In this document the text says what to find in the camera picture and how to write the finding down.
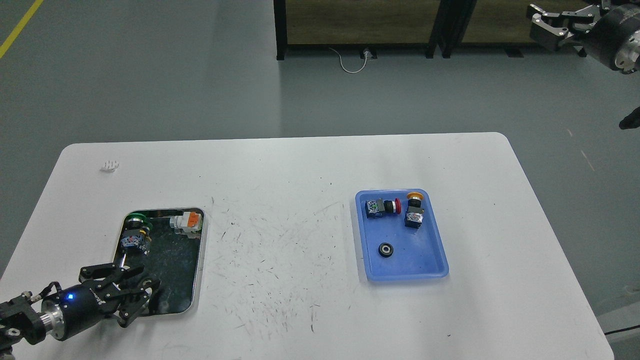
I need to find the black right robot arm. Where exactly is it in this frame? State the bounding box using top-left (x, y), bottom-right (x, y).
top-left (526, 0), bottom-right (640, 75)

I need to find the wooden black-framed cabinet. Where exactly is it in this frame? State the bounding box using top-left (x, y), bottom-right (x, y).
top-left (438, 0), bottom-right (587, 59)
top-left (273, 0), bottom-right (452, 60)

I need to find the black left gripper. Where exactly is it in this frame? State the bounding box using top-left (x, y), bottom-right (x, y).
top-left (41, 263), bottom-right (162, 341)

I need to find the white cable on floor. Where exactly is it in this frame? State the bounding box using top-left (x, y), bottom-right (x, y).
top-left (328, 47), bottom-right (373, 74)

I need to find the yellow push button switch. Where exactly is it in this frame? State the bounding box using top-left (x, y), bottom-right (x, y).
top-left (404, 191), bottom-right (425, 229)

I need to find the right wooden black-framed cabinet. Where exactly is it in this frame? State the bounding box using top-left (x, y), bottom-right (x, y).
top-left (438, 0), bottom-right (587, 59)

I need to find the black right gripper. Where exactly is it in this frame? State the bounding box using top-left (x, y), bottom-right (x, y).
top-left (526, 0), bottom-right (640, 75)

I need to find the small white plastic part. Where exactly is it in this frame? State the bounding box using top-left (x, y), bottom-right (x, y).
top-left (99, 161), bottom-right (120, 173)

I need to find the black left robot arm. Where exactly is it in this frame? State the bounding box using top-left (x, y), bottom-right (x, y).
top-left (0, 262), bottom-right (162, 360)

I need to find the orange white switch module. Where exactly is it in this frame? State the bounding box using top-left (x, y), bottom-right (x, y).
top-left (169, 211), bottom-right (204, 239)

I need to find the green push button switch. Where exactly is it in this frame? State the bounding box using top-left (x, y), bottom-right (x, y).
top-left (119, 212), bottom-right (153, 255)

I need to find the left wooden black-framed cabinet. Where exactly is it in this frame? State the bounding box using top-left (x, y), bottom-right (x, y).
top-left (273, 0), bottom-right (452, 60)

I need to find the silver metal tray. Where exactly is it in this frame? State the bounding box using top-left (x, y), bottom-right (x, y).
top-left (113, 207), bottom-right (206, 317)

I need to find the blue plastic tray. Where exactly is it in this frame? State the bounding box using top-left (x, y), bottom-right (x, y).
top-left (355, 188), bottom-right (450, 281)

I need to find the red push button switch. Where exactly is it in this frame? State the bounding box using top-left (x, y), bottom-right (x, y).
top-left (365, 198), bottom-right (402, 219)

